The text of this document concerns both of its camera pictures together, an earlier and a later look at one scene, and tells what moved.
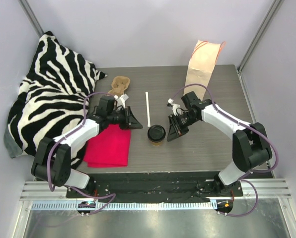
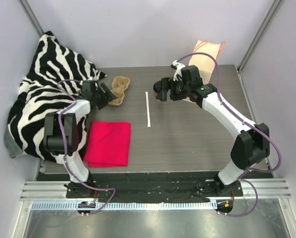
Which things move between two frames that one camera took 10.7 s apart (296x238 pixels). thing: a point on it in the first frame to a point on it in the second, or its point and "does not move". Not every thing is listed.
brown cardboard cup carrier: [118, 85] does not move
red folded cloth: [111, 148] does not move
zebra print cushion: [51, 98] does not move
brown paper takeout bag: [200, 67] does not move
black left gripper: [127, 117] to [103, 95]
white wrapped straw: [147, 101] does not move
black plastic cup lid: [156, 133] to [158, 87]
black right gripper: [177, 124] to [170, 87]
